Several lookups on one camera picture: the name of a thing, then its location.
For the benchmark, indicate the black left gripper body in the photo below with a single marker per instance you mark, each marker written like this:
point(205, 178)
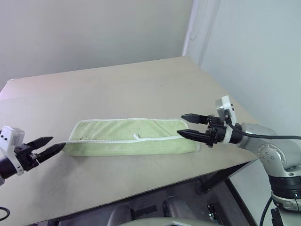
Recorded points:
point(24, 157)

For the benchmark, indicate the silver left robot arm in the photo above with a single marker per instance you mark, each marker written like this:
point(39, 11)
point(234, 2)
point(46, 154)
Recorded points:
point(5, 168)

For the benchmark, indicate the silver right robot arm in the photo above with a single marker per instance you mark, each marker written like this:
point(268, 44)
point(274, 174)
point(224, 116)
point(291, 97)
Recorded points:
point(270, 150)

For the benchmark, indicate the grey robot torso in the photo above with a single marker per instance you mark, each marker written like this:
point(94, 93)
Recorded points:
point(150, 216)

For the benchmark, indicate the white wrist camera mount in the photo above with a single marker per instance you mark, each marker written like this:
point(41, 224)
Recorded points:
point(10, 139)
point(226, 106)

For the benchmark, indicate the light green towel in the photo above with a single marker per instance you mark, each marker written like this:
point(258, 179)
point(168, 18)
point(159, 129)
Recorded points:
point(131, 148)

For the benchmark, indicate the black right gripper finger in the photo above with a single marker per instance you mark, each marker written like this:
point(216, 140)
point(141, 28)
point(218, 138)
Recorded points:
point(194, 118)
point(192, 134)

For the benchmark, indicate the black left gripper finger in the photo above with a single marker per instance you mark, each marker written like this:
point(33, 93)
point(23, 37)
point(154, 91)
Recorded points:
point(41, 141)
point(50, 151)

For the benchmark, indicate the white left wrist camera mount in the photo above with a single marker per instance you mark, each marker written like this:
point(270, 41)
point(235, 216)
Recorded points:
point(10, 139)

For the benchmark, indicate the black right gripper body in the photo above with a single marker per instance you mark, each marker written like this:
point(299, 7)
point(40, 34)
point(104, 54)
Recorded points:
point(215, 131)

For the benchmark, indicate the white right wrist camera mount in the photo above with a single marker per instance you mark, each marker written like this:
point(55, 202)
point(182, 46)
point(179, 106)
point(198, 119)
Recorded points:
point(226, 106)

